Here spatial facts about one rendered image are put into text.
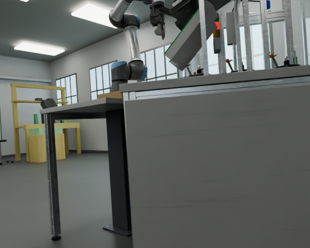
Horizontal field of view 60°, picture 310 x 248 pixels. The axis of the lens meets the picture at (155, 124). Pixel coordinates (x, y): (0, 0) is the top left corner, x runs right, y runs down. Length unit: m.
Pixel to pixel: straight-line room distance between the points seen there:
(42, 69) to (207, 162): 9.65
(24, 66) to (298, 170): 9.62
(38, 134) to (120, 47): 3.01
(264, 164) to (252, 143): 0.08
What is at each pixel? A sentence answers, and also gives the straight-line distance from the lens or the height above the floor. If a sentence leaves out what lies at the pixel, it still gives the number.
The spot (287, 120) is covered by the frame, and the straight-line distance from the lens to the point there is 0.93.
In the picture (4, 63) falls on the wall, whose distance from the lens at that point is 9.88.
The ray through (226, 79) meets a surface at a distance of 0.91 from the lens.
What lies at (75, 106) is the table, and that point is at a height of 0.84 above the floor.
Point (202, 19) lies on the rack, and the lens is 1.19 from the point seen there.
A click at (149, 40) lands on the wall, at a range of 6.71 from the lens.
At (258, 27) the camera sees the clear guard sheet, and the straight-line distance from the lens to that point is 3.17.
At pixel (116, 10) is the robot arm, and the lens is 2.00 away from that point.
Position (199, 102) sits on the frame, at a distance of 0.90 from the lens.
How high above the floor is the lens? 0.71
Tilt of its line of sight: level
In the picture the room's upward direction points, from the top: 4 degrees counter-clockwise
